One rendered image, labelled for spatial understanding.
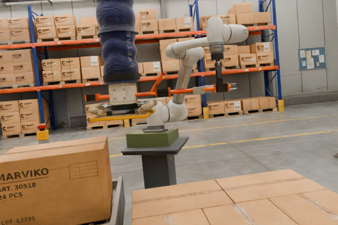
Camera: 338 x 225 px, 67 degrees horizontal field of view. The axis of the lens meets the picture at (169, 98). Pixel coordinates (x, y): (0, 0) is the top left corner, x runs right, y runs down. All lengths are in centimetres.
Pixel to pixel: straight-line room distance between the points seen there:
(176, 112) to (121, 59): 96
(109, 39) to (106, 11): 16
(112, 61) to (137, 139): 93
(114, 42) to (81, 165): 71
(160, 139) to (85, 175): 85
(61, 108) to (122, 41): 902
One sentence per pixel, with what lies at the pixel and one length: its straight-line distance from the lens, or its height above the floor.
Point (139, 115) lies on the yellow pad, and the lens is 146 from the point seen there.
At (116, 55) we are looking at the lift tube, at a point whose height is 146.
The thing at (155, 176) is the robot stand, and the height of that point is 48.
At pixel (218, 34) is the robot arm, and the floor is 153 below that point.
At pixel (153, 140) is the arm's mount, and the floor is 81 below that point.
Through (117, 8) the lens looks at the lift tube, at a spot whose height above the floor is 172.
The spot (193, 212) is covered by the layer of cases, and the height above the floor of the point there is 54.
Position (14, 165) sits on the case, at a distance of 159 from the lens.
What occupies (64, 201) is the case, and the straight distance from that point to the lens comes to 159.
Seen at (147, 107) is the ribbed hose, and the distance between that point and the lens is 148.
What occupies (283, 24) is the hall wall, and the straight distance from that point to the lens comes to 1171.
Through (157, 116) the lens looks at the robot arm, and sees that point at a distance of 225.
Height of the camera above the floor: 126
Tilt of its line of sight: 3 degrees down
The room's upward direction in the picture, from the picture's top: 5 degrees counter-clockwise
